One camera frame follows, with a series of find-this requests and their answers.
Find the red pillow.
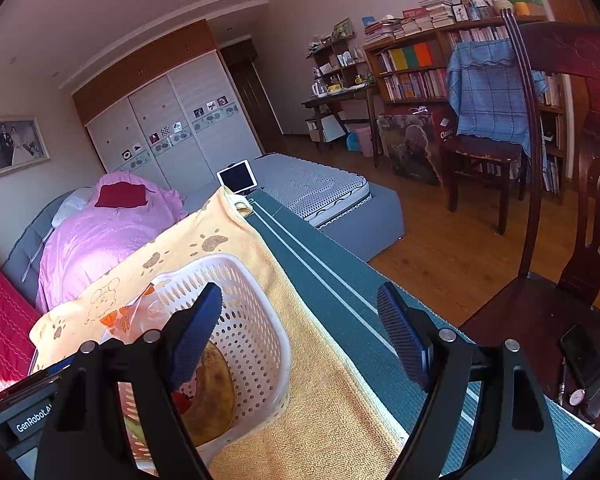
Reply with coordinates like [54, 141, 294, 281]
[95, 183, 147, 208]

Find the black phone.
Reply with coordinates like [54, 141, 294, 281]
[560, 323, 600, 393]

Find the orange printed plastic bag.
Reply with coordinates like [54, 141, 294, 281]
[105, 285, 181, 341]

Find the blue checked blanket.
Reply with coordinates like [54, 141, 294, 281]
[446, 39, 551, 171]

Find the red quilt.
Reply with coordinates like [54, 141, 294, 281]
[0, 240, 43, 396]

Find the spotted yellow banana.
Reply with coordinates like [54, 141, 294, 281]
[180, 342, 236, 448]

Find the dark wooden door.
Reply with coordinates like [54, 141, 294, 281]
[220, 40, 286, 156]

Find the white plastic basket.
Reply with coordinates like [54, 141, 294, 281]
[100, 254, 292, 471]

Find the wooden chair with blue cloth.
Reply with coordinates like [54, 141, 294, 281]
[440, 10, 531, 236]

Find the dark wooden chair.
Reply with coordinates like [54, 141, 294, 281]
[460, 20, 600, 431]

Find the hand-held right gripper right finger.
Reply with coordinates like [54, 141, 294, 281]
[377, 281, 563, 480]

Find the grey bed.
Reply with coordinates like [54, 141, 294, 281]
[0, 152, 406, 306]

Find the yellow paw-print blanket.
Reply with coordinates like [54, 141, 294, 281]
[30, 187, 406, 480]

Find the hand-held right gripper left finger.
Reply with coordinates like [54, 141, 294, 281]
[34, 281, 224, 480]

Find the dog picture board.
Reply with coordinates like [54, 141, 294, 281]
[377, 112, 443, 186]

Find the white pillow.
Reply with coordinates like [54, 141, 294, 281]
[52, 190, 93, 226]

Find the white patterned mattress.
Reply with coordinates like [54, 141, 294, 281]
[260, 160, 371, 226]

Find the stack of books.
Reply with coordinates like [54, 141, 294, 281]
[365, 0, 456, 43]

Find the wristwatch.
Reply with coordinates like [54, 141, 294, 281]
[560, 360, 588, 408]

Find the wooden desk with shelf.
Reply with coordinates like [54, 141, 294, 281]
[302, 35, 381, 166]

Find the framed photo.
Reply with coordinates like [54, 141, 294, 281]
[0, 115, 51, 182]

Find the pink duvet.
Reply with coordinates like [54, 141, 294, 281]
[35, 171, 188, 313]

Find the white sliding-door wardrobe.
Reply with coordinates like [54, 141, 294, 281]
[71, 19, 263, 196]

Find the green striped table cover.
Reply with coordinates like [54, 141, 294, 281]
[245, 192, 600, 476]

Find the green container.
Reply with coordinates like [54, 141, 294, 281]
[507, 0, 548, 16]

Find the pink bin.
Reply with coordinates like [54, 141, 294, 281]
[355, 125, 373, 157]

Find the white tablet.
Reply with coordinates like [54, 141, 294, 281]
[216, 160, 257, 195]

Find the wooden bookshelf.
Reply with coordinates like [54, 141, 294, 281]
[362, 15, 566, 196]

